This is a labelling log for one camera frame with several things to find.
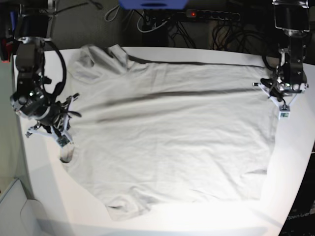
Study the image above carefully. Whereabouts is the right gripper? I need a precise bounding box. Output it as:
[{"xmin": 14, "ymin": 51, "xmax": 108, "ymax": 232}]
[{"xmin": 25, "ymin": 93, "xmax": 81, "ymax": 139}]

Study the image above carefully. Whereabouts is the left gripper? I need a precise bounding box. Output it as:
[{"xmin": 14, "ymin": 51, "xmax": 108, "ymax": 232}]
[{"xmin": 252, "ymin": 78, "xmax": 309, "ymax": 110}]

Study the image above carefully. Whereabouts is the light grey t-shirt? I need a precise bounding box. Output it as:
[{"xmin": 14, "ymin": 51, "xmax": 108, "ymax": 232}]
[{"xmin": 63, "ymin": 45, "xmax": 278, "ymax": 220}]

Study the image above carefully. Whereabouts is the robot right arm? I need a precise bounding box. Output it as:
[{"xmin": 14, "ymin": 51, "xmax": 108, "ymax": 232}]
[{"xmin": 10, "ymin": 0, "xmax": 81, "ymax": 146}]

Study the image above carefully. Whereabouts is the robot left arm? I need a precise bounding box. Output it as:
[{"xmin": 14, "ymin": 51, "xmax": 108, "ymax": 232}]
[{"xmin": 252, "ymin": 0, "xmax": 311, "ymax": 113}]

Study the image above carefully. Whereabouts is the red and black clamp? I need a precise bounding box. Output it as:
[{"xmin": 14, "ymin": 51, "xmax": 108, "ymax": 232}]
[{"xmin": 0, "ymin": 37, "xmax": 12, "ymax": 63}]

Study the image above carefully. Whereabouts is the grey side cabinet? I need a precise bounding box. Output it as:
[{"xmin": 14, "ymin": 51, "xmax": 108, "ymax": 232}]
[{"xmin": 0, "ymin": 179, "xmax": 43, "ymax": 236}]

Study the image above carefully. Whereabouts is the black power strip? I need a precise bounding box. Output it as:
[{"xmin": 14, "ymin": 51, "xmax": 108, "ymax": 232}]
[{"xmin": 186, "ymin": 9, "xmax": 241, "ymax": 21}]

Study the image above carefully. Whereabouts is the blue box overhead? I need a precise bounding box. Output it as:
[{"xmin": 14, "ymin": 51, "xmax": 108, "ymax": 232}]
[{"xmin": 119, "ymin": 0, "xmax": 188, "ymax": 9}]

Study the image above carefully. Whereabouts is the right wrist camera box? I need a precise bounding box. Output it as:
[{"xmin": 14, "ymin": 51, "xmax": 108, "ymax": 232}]
[{"xmin": 56, "ymin": 135, "xmax": 73, "ymax": 148}]

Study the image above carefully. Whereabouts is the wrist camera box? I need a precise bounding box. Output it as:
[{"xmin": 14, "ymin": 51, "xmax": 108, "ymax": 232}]
[
  {"xmin": 279, "ymin": 110, "xmax": 290, "ymax": 119},
  {"xmin": 56, "ymin": 135, "xmax": 73, "ymax": 148}
]

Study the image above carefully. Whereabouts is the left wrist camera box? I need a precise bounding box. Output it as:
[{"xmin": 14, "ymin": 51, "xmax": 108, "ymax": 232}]
[{"xmin": 279, "ymin": 110, "xmax": 290, "ymax": 119}]

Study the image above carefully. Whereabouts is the blue handled tool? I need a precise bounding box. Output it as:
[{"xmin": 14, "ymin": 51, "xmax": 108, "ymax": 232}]
[{"xmin": 9, "ymin": 10, "xmax": 20, "ymax": 40}]

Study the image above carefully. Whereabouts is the white cable loop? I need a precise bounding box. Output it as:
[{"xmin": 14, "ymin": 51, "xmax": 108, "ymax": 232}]
[{"xmin": 136, "ymin": 9, "xmax": 170, "ymax": 33}]

